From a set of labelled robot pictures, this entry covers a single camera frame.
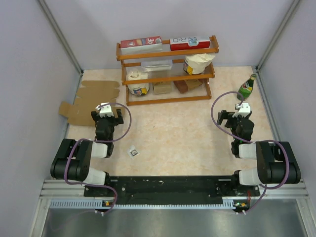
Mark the brown cardboard box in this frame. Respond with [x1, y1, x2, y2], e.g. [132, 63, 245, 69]
[59, 80, 119, 126]

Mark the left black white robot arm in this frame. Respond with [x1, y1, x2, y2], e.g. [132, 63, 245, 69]
[50, 109, 124, 196]

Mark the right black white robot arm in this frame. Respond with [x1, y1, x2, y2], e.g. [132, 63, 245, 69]
[217, 110, 301, 196]

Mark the red white wrap box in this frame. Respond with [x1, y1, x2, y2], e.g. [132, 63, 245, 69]
[170, 37, 211, 51]

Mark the red white foil box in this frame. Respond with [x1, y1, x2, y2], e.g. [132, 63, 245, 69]
[120, 36, 163, 55]

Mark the green glass bottle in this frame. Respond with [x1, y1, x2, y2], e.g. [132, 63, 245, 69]
[237, 74, 257, 100]

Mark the small plastic bag packet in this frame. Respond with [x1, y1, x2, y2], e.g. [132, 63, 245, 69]
[127, 146, 139, 158]

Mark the lower toilet paper roll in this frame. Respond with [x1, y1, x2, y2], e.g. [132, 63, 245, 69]
[126, 70, 150, 96]

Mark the toilet paper roll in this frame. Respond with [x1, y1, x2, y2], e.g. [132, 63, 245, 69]
[126, 70, 150, 96]
[183, 53, 216, 75]

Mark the red-brown scouring pad pack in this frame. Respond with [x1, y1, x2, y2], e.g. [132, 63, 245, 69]
[174, 79, 203, 93]

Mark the beige sponge pack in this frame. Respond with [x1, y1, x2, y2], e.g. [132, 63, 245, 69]
[153, 81, 172, 94]

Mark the upper toilet paper roll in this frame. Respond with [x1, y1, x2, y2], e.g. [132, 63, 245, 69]
[183, 53, 216, 75]

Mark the clear plastic container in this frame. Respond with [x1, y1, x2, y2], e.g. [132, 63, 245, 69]
[141, 60, 173, 72]

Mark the orange wooden shelf rack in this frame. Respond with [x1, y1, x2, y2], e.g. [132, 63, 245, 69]
[116, 35, 220, 106]

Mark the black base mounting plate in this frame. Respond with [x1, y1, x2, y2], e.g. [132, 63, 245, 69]
[84, 175, 260, 204]

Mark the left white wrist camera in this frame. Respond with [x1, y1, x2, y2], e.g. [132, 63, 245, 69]
[95, 102, 114, 118]

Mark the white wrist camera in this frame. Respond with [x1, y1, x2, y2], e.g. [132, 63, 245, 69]
[95, 102, 114, 118]
[233, 102, 251, 118]

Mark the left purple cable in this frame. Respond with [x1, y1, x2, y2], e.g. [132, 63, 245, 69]
[64, 102, 132, 216]

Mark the purple cable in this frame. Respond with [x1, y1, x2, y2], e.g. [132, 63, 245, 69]
[210, 91, 290, 215]
[64, 102, 132, 216]

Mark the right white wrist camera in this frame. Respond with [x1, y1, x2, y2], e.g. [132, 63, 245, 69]
[233, 102, 251, 118]

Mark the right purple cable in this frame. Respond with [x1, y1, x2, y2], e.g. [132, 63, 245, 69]
[210, 91, 290, 215]

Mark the grey slotted cable duct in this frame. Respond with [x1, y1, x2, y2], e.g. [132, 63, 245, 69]
[49, 197, 248, 210]

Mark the aluminium frame rail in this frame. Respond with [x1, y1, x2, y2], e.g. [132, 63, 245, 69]
[40, 180, 309, 199]

